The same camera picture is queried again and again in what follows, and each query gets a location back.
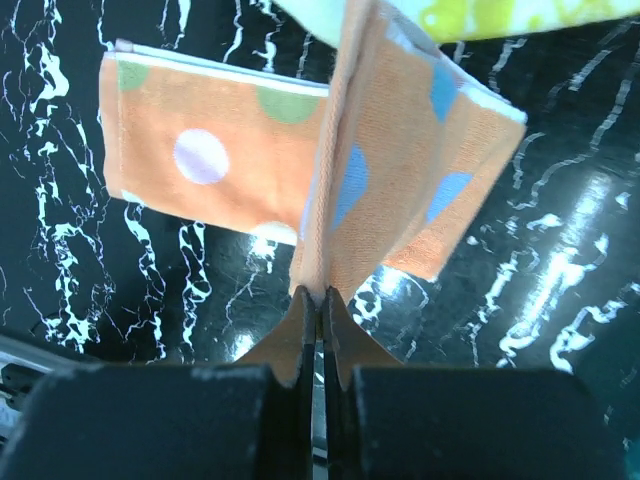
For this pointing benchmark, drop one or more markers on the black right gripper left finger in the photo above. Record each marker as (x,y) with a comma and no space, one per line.
(250,419)

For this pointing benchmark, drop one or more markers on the yellow patterned towel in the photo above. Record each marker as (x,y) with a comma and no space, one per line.
(449,21)

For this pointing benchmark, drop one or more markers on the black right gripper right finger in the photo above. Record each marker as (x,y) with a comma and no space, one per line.
(386,420)

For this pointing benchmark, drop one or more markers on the orange polka dot towel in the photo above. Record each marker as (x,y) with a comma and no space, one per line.
(385,165)

